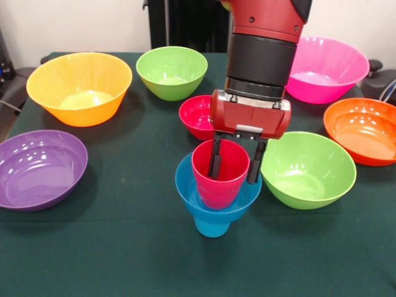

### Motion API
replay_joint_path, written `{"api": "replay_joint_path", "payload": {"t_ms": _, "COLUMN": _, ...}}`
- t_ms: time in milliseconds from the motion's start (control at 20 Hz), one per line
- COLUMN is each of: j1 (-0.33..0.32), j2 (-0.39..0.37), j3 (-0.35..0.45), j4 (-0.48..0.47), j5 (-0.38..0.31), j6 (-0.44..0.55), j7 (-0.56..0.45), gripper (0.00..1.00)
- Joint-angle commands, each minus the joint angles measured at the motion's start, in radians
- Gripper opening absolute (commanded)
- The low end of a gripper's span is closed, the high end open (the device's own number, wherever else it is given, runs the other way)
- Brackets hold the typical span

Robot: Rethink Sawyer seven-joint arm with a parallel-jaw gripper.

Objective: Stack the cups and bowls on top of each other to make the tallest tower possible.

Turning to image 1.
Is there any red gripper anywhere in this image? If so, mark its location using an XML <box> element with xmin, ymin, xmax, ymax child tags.
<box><xmin>208</xmin><ymin>88</ymin><xmax>293</xmax><ymax>184</ymax></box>

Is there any red cup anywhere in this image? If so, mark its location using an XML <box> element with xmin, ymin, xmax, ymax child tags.
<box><xmin>191</xmin><ymin>139</ymin><xmax>251</xmax><ymax>211</ymax></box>

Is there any blue bowl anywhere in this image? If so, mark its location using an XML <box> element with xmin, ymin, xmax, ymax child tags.
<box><xmin>174</xmin><ymin>152</ymin><xmax>263</xmax><ymax>224</ymax></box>

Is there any red bowl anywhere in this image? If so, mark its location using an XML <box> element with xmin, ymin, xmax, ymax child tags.
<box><xmin>178</xmin><ymin>95</ymin><xmax>216</xmax><ymax>142</ymax></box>

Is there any blue cup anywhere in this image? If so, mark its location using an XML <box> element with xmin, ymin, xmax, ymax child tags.
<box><xmin>193</xmin><ymin>216</ymin><xmax>232</xmax><ymax>239</ymax></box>

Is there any pink bowl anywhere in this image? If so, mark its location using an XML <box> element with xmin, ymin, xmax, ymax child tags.
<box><xmin>284</xmin><ymin>36</ymin><xmax>371</xmax><ymax>105</ymax></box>

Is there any purple bowl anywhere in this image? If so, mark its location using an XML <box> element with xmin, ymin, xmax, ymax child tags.
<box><xmin>0</xmin><ymin>129</ymin><xmax>89</xmax><ymax>212</ymax></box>

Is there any green bowl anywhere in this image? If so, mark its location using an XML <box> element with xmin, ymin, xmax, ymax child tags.
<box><xmin>260</xmin><ymin>131</ymin><xmax>358</xmax><ymax>210</ymax></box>
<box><xmin>136</xmin><ymin>46</ymin><xmax>209</xmax><ymax>102</ymax></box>

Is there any orange bowl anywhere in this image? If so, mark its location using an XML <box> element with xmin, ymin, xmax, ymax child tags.
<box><xmin>323</xmin><ymin>97</ymin><xmax>396</xmax><ymax>167</ymax></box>

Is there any dark green tablecloth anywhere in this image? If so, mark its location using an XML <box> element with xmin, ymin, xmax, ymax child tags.
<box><xmin>0</xmin><ymin>51</ymin><xmax>396</xmax><ymax>297</ymax></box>

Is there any black office chair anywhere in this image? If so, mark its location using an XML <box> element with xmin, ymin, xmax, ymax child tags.
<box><xmin>361</xmin><ymin>59</ymin><xmax>396</xmax><ymax>105</ymax></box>
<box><xmin>0</xmin><ymin>66</ymin><xmax>38</xmax><ymax>112</ymax></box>

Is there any yellow bowl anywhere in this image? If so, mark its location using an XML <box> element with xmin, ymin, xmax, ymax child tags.
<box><xmin>25</xmin><ymin>51</ymin><xmax>134</xmax><ymax>127</ymax></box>

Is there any black computer box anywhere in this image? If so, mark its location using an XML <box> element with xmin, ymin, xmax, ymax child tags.
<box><xmin>0</xmin><ymin>29</ymin><xmax>16</xmax><ymax>83</ymax></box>

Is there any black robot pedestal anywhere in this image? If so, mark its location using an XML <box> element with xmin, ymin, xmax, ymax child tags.
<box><xmin>142</xmin><ymin>0</ymin><xmax>235</xmax><ymax>53</ymax></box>

